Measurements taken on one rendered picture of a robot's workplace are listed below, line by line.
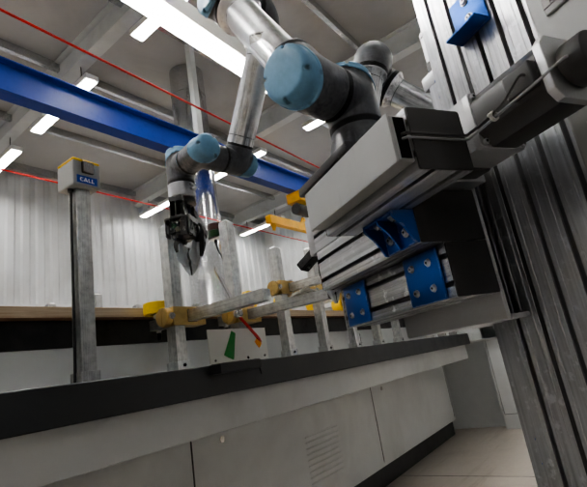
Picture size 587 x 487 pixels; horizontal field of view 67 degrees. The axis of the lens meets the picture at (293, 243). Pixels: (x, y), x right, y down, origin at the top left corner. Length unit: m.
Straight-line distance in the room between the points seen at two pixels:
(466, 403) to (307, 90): 3.32
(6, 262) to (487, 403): 7.66
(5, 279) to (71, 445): 7.92
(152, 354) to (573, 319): 1.12
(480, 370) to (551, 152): 3.15
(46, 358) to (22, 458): 0.32
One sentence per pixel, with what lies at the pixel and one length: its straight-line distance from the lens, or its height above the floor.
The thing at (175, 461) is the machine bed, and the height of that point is 0.45.
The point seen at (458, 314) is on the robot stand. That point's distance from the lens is 0.87.
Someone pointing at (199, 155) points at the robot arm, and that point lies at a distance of 1.20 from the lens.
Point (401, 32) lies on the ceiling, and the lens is 7.22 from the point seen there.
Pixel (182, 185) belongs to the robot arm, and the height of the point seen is 1.18.
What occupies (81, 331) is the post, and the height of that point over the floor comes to 0.81.
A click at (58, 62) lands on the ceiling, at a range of 7.09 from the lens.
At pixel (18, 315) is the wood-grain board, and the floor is 0.88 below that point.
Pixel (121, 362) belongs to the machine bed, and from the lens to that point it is 1.40.
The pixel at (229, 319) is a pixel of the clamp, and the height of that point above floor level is 0.83.
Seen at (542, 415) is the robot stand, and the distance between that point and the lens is 0.88.
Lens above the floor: 0.66
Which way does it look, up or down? 15 degrees up
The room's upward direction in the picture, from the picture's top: 9 degrees counter-clockwise
